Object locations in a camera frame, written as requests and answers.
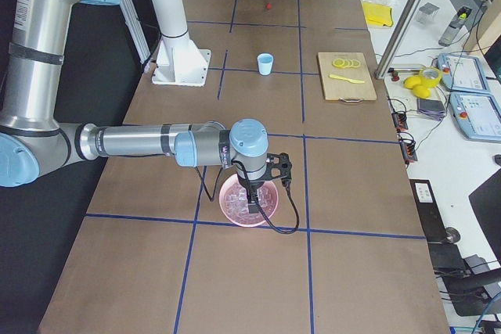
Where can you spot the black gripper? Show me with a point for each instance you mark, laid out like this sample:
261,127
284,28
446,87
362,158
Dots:
253,186

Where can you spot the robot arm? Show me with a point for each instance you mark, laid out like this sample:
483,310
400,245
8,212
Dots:
69,73

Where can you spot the pile of ice cubes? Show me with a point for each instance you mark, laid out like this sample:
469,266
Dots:
235,204

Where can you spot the light blue cup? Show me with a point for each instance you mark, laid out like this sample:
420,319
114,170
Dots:
265,62

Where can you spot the pink bowl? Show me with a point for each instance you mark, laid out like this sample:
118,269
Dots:
229,183

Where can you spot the yellow plastic knife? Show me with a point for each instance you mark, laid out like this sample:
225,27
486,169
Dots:
347,79

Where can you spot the wooden cutting board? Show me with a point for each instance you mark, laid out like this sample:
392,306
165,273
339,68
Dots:
335,90

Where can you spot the lemon slice one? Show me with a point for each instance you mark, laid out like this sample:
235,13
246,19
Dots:
339,63

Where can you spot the lemon slice three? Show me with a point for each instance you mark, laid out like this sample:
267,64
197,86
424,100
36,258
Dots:
354,63

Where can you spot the whole lemon one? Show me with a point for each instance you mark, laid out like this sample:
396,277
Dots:
411,82

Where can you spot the whole lemon two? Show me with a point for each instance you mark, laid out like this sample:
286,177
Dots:
421,92

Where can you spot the yellow tape roll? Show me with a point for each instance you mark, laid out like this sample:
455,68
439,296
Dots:
430,77

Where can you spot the yellow cloth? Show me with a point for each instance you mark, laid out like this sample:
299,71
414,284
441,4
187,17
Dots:
377,14

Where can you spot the teach pendant near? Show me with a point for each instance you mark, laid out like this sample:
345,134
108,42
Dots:
477,115

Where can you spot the teach pendant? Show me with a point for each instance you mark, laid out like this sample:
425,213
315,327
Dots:
462,73
477,115

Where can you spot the teach pendant far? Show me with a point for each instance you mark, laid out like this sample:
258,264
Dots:
462,73

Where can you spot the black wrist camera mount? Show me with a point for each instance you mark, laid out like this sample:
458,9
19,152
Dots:
278,166

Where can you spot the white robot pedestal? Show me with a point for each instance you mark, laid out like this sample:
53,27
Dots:
179,61

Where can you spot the aluminium frame post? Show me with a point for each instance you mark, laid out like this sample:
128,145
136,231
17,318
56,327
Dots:
397,38

